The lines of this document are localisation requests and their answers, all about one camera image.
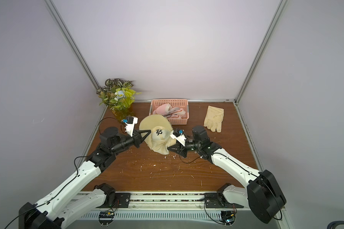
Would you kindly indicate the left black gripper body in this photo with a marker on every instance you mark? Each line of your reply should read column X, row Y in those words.
column 126, row 143

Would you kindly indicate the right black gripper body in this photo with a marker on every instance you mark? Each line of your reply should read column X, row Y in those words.
column 182, row 147

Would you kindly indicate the beige baseball cap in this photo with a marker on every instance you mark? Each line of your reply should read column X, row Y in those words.
column 160, row 138

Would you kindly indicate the pink baseball cap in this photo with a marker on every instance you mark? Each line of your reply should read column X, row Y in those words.
column 170, row 112

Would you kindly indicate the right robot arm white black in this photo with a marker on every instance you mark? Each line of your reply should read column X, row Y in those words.
column 260, row 190

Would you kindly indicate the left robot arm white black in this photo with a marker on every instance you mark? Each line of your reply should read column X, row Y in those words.
column 56, row 211

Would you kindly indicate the amber glass vase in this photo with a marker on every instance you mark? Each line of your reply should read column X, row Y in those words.
column 121, row 114

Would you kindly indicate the cream fabric glove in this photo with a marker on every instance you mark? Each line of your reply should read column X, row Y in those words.
column 214, row 118

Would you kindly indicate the pink plastic basket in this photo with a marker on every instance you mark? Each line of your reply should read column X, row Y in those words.
column 182, row 103

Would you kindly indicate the artificial plant bouquet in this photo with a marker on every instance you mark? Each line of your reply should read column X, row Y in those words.
column 117, row 94

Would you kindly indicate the left small circuit board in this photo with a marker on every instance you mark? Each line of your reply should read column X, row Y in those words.
column 105, row 218

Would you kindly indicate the small circuit board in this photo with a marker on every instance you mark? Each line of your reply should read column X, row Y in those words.
column 105, row 218
column 228, row 217

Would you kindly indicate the right small circuit board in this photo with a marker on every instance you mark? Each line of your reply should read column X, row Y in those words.
column 228, row 217

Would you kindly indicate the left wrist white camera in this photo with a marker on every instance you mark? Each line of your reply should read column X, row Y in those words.
column 129, row 124

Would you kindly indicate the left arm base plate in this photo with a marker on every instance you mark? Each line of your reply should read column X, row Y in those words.
column 117, row 200

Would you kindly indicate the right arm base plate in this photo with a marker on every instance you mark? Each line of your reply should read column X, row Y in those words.
column 214, row 200

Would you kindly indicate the aluminium front rail frame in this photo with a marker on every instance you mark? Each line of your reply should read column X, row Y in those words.
column 172, row 206

